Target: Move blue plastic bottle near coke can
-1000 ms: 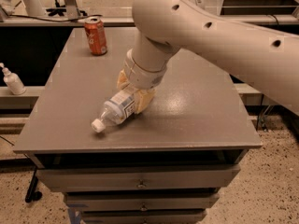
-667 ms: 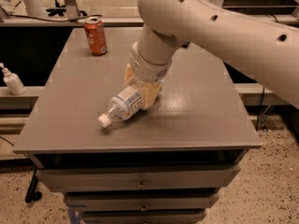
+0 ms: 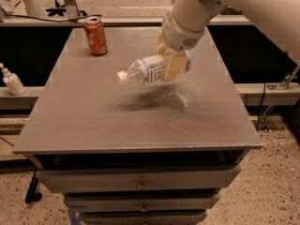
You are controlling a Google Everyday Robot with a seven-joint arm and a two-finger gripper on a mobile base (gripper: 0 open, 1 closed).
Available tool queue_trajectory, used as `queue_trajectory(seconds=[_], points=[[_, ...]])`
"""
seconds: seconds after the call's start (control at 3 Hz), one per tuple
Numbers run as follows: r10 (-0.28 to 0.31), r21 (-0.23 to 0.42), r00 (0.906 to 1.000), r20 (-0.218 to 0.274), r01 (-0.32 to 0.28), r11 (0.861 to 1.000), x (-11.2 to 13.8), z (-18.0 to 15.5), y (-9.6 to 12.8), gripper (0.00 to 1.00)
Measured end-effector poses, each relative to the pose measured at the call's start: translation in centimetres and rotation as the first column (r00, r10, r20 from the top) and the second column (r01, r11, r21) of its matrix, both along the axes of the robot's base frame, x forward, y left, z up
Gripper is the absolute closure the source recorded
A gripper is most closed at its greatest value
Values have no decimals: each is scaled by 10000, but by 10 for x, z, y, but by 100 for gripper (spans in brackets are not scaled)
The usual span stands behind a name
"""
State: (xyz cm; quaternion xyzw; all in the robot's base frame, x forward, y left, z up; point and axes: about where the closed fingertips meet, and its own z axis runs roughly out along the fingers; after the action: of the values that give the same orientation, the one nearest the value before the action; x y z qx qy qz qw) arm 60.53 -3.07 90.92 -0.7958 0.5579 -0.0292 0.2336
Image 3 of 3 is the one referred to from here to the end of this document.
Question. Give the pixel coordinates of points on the white pump dispenser bottle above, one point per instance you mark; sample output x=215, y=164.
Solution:
x=12, y=81

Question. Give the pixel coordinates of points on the middle grey drawer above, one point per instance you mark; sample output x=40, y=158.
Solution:
x=142, y=202

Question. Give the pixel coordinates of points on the orange soda can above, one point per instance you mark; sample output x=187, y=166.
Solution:
x=94, y=30

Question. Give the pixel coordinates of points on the grey drawer cabinet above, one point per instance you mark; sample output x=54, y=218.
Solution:
x=85, y=119

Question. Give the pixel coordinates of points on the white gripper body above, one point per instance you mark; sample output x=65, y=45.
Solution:
x=175, y=37

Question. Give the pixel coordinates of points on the black caster leg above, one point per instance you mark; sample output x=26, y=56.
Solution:
x=32, y=196

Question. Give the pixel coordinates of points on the grey drawer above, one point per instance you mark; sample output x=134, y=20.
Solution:
x=184, y=217
x=141, y=179
x=142, y=202

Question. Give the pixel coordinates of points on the bottom grey drawer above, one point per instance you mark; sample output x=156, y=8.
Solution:
x=184, y=217

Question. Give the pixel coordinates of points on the clear blue-labelled plastic bottle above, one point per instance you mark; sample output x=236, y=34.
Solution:
x=148, y=70

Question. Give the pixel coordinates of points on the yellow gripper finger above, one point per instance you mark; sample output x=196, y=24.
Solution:
x=160, y=47
x=175, y=62

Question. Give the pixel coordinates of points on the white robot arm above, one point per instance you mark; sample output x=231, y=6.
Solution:
x=279, y=20

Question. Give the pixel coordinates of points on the top grey drawer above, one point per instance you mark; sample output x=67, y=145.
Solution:
x=141, y=179

